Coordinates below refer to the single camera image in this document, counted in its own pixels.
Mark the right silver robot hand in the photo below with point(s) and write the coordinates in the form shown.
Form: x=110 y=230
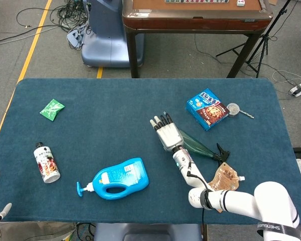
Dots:
x=169 y=135

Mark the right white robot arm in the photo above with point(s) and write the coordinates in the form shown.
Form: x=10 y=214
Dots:
x=240 y=198

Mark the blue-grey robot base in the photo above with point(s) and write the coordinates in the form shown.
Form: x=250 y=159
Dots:
x=102 y=45

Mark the white drink bottle black cap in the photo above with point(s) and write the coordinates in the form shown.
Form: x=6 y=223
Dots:
x=47 y=165

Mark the blue detergent pump bottle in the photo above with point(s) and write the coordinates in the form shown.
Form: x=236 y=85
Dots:
x=130 y=175

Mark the blue cookie box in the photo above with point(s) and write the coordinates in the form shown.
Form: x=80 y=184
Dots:
x=205 y=110

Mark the beige crumpled fabric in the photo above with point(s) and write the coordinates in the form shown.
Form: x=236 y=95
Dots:
x=27 y=232

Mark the blue carpet table cover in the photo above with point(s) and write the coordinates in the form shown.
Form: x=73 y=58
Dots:
x=102 y=130

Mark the brown spouted pouch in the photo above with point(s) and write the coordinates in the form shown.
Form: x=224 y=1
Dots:
x=227 y=177

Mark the green snack packet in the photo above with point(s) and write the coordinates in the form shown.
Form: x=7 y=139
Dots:
x=52 y=110

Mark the grey robot seat base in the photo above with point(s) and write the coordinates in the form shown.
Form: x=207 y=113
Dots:
x=145 y=233

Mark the wooden mahjong table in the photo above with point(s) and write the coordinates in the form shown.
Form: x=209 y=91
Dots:
x=190 y=23

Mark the black tripod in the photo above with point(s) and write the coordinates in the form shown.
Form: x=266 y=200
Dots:
x=264 y=37

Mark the grey power strip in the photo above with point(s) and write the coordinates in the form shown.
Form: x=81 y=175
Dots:
x=75 y=36

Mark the face-up mahjong tile row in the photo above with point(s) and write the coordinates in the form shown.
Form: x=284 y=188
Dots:
x=195 y=1

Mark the single white mahjong tile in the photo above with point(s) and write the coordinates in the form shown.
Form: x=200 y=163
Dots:
x=240 y=2

